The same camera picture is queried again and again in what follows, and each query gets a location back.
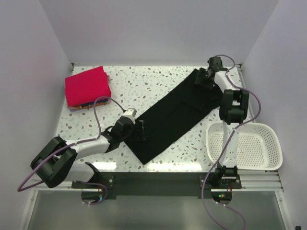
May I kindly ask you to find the black t shirt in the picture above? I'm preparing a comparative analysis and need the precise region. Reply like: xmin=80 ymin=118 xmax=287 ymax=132
xmin=125 ymin=69 xmax=223 ymax=164

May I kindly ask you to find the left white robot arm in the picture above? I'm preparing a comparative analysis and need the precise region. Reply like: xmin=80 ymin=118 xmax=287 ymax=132
xmin=30 ymin=116 xmax=147 ymax=188

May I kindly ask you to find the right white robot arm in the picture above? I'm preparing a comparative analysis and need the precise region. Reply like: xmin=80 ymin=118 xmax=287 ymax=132
xmin=194 ymin=55 xmax=249 ymax=172

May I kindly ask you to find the folded orange t shirt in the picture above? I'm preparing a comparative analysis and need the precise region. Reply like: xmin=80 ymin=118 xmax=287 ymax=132
xmin=67 ymin=99 xmax=109 ymax=111

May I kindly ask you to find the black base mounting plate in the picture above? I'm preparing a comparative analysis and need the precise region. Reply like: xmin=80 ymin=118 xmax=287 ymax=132
xmin=71 ymin=172 xmax=242 ymax=201

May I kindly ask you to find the folded pink t shirt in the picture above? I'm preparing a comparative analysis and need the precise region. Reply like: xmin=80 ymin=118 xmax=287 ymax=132
xmin=64 ymin=66 xmax=111 ymax=107

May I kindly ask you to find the white perforated plastic basket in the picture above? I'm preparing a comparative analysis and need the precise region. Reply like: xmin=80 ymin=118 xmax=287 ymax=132
xmin=206 ymin=122 xmax=283 ymax=171

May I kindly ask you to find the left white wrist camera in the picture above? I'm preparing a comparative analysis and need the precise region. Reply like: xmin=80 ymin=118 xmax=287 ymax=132
xmin=122 ymin=108 xmax=137 ymax=121

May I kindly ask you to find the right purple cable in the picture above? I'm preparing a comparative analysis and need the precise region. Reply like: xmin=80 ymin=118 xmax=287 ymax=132
xmin=201 ymin=55 xmax=262 ymax=230

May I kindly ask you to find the purple cable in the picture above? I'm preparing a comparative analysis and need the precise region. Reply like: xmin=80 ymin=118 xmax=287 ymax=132
xmin=17 ymin=97 xmax=130 ymax=192
xmin=201 ymin=55 xmax=262 ymax=230

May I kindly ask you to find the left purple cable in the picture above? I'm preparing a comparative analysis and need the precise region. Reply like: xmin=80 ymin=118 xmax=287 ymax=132
xmin=17 ymin=97 xmax=130 ymax=192

